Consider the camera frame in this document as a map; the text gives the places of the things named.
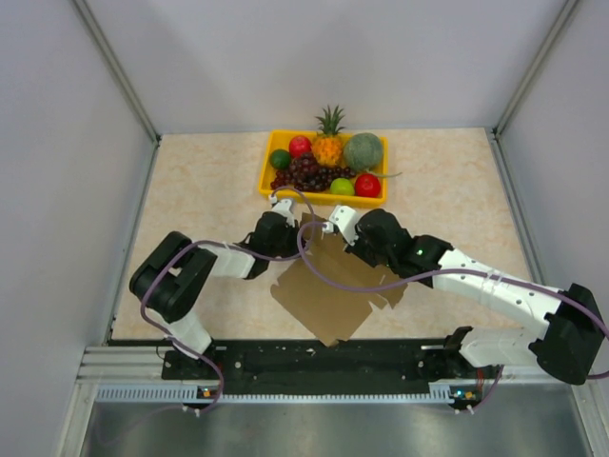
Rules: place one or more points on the yellow plastic tray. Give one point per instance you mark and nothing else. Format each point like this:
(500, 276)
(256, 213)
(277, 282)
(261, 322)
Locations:
(279, 139)

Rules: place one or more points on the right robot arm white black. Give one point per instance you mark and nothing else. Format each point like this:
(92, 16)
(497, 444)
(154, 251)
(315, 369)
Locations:
(560, 330)

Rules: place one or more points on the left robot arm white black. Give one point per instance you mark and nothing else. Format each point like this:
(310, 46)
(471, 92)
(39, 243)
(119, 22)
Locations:
(171, 279)

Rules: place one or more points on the pineapple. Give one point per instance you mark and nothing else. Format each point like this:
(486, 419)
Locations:
(327, 147)

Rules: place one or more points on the red apple at back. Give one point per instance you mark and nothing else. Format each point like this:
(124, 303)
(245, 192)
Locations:
(299, 145)

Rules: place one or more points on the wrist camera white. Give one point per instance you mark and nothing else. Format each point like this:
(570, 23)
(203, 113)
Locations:
(343, 220)
(284, 207)

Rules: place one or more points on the white cable duct strip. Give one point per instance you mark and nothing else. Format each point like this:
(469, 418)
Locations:
(442, 392)

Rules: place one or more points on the brown cardboard box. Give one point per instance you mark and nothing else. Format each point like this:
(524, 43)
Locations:
(332, 314)

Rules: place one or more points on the light green apple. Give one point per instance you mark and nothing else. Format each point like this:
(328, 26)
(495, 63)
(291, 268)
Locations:
(342, 186)

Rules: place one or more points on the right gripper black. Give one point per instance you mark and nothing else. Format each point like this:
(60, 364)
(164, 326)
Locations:
(357, 250)

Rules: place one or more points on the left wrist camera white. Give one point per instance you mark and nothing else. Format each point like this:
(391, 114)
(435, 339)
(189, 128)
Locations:
(284, 207)

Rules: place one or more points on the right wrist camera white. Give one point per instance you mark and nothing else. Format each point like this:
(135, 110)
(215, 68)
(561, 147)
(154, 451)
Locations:
(343, 220)

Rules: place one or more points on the green netted melon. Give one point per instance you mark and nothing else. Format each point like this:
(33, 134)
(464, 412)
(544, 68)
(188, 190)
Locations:
(363, 151)

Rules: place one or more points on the right aluminium frame post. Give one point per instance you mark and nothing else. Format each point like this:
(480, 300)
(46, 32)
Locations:
(565, 17)

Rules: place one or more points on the aluminium frame post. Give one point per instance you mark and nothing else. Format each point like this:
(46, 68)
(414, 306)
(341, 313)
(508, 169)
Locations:
(565, 17)
(87, 17)

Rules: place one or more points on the left aluminium frame post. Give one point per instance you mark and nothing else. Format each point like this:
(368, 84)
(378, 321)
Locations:
(87, 17)

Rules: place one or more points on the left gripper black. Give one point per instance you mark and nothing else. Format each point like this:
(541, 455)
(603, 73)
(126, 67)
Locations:
(293, 231)

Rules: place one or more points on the dark green lime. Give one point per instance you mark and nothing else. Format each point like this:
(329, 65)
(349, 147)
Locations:
(280, 159)

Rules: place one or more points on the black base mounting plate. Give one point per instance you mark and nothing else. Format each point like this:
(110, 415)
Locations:
(308, 367)

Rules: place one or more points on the red tomato fruit front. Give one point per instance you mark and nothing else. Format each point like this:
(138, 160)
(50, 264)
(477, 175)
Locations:
(367, 185)

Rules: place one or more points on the purple grape bunch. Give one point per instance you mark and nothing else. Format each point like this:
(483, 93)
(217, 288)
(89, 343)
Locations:
(306, 174)

